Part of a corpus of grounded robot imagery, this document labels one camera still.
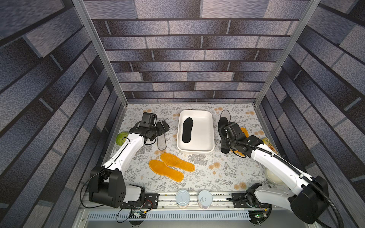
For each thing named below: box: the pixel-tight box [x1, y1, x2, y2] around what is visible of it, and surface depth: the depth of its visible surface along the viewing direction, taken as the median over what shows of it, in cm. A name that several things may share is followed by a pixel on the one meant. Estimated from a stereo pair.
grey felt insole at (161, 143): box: [156, 132, 167, 151], surface depth 97 cm
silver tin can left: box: [175, 189, 191, 209], surface depth 72 cm
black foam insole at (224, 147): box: [217, 116, 230, 154], surface depth 81 cm
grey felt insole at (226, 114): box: [220, 109, 231, 124], surface depth 116 cm
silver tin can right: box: [197, 190, 213, 210], surface depth 72 cm
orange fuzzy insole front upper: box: [160, 152, 196, 172], surface depth 89 cm
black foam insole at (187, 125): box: [182, 117, 194, 143], surface depth 105 cm
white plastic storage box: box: [176, 109, 215, 154], surface depth 102 cm
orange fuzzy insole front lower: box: [148, 159, 184, 183], surface depth 86 cm
